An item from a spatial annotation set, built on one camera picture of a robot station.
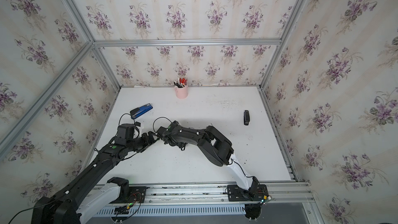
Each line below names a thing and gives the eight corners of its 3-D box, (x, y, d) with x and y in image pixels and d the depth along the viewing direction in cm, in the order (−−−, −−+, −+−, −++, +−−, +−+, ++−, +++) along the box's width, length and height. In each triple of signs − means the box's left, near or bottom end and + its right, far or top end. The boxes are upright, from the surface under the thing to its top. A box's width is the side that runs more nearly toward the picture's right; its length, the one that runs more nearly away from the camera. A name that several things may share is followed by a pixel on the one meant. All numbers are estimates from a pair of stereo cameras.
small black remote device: (243, 124, 101) (245, 121, 98) (243, 111, 108) (244, 108, 105) (248, 125, 100) (249, 122, 97) (247, 112, 107) (249, 108, 104)
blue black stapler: (132, 119, 102) (130, 115, 99) (130, 115, 104) (128, 112, 101) (152, 108, 108) (150, 104, 105) (150, 105, 110) (148, 101, 107)
